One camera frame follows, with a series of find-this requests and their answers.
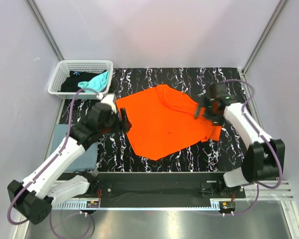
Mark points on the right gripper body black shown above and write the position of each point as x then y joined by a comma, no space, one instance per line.
210,111

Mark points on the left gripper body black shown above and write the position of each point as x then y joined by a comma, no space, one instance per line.
113,124

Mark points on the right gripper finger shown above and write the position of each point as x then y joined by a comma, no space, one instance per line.
198,111
218,122

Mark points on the orange t shirt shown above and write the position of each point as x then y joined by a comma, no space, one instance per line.
163,122

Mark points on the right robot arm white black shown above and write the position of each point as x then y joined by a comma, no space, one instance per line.
264,159

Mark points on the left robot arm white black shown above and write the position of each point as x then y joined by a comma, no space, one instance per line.
35,196

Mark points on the black marbled table mat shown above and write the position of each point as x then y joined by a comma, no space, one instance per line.
115,153

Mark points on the teal t shirt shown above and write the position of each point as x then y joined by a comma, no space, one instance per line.
96,84

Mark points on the white plastic laundry basket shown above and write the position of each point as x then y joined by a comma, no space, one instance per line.
63,68

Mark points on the black t shirt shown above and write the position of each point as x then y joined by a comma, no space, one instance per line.
71,82

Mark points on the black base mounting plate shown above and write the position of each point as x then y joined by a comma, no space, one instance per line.
201,184

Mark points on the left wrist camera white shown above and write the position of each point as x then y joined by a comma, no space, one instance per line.
110,99

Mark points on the aluminium frame rail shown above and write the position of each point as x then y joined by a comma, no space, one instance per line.
283,192

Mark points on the slotted cable duct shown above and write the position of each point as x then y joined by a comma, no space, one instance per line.
129,205

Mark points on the right corner aluminium post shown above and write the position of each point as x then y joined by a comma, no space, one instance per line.
267,30

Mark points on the corner aluminium post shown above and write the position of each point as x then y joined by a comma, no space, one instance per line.
44,27
267,30

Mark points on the left corner aluminium post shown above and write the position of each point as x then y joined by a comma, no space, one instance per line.
44,27

